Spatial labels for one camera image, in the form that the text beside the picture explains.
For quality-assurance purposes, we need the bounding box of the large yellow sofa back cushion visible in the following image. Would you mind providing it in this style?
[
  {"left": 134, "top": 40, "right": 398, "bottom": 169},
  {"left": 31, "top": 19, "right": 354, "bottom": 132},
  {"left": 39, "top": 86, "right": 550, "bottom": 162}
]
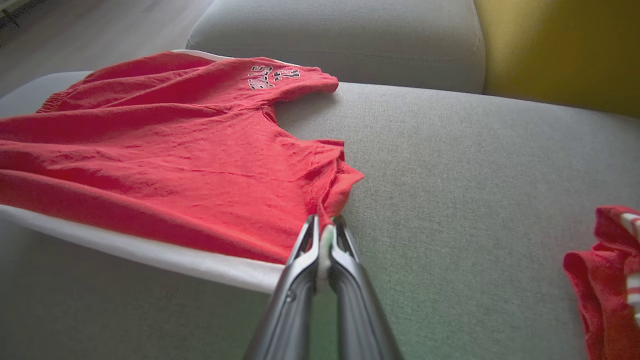
[{"left": 474, "top": 0, "right": 640, "bottom": 119}]

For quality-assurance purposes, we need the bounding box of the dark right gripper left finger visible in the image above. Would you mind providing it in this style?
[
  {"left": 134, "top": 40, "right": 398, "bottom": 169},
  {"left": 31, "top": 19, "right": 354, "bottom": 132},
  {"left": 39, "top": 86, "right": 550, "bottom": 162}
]
[{"left": 244, "top": 215, "right": 321, "bottom": 360}]

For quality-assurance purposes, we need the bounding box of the large grey sofa ottoman seat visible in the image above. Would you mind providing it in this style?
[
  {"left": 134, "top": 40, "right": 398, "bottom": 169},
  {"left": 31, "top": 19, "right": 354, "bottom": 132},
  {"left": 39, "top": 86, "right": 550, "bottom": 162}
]
[{"left": 0, "top": 71, "right": 640, "bottom": 360}]

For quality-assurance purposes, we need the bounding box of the red jersey shirt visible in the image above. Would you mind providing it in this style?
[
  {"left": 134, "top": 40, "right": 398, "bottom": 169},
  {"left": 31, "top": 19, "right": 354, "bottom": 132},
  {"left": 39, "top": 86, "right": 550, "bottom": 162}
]
[{"left": 0, "top": 50, "right": 365, "bottom": 293}]

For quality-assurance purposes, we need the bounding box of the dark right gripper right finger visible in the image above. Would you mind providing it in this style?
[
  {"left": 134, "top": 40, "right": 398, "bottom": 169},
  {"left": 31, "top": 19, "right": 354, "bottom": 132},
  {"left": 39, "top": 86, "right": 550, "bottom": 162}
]
[{"left": 330, "top": 215, "right": 403, "bottom": 360}]

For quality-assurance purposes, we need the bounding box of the grey back cushion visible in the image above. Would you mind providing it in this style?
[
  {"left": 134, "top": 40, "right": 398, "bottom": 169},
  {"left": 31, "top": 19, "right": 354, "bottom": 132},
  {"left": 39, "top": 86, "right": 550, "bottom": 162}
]
[{"left": 186, "top": 0, "right": 486, "bottom": 95}]

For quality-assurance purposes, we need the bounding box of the red jersey white striped trim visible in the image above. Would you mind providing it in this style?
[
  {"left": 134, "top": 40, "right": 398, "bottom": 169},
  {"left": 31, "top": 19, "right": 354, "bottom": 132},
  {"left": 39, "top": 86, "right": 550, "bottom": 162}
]
[{"left": 563, "top": 205, "right": 640, "bottom": 360}]

